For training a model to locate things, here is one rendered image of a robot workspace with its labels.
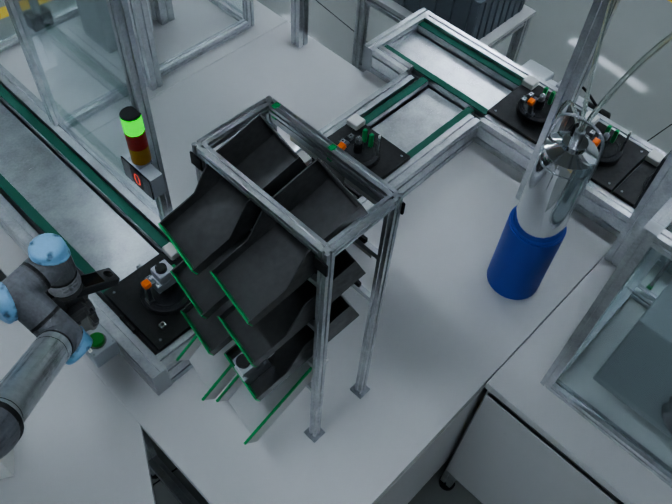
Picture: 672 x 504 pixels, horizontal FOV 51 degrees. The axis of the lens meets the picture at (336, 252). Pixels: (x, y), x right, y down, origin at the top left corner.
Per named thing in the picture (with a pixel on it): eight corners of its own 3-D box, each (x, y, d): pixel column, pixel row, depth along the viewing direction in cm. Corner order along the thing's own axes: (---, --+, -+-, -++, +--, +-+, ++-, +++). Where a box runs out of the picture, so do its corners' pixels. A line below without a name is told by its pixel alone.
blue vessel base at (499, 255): (518, 310, 204) (545, 256, 182) (476, 277, 210) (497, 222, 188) (548, 279, 211) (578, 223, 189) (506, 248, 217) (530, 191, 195)
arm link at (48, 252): (14, 250, 143) (45, 223, 148) (30, 280, 152) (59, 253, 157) (42, 268, 141) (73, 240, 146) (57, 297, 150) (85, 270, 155)
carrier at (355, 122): (358, 200, 213) (361, 172, 203) (303, 157, 222) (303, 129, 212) (410, 160, 224) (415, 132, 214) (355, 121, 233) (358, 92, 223)
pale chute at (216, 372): (215, 399, 170) (202, 401, 166) (188, 358, 176) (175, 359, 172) (283, 318, 161) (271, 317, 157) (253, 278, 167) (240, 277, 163)
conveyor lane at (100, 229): (165, 368, 188) (160, 351, 179) (-2, 193, 219) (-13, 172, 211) (246, 305, 200) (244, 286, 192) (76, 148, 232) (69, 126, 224)
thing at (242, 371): (249, 384, 150) (235, 379, 144) (239, 369, 152) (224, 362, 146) (279, 359, 150) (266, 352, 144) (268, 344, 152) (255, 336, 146)
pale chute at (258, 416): (257, 442, 164) (244, 444, 160) (228, 398, 170) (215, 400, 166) (329, 360, 155) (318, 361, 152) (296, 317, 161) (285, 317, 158)
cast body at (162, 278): (159, 294, 182) (155, 279, 176) (149, 284, 183) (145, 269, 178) (185, 276, 185) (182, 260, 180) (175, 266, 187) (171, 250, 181)
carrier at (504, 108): (544, 152, 229) (556, 124, 219) (486, 114, 238) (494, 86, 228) (584, 117, 240) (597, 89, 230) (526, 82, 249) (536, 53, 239)
